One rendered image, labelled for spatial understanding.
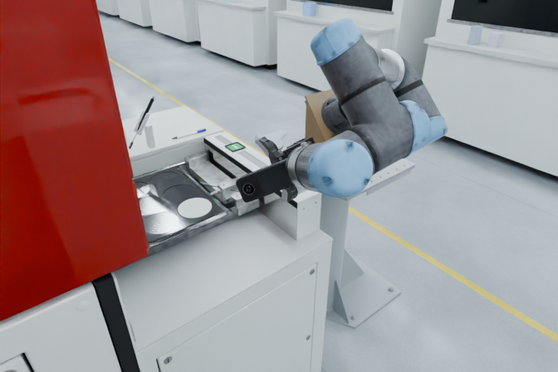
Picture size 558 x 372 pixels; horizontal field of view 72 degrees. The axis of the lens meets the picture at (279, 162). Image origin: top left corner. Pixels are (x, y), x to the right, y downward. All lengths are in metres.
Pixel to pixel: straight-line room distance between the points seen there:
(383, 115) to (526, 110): 3.00
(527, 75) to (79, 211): 3.28
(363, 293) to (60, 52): 1.93
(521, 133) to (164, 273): 3.03
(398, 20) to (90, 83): 3.93
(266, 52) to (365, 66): 5.38
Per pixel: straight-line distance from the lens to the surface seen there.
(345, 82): 0.56
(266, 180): 0.66
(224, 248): 1.15
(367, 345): 1.98
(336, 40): 0.57
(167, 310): 1.02
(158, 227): 1.14
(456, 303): 2.27
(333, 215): 1.64
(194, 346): 1.06
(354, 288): 2.17
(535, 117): 3.51
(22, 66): 0.42
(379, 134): 0.54
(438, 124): 0.94
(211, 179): 1.35
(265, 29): 5.88
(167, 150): 1.44
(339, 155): 0.49
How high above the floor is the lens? 1.58
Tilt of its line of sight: 29 degrees down
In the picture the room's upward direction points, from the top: straight up
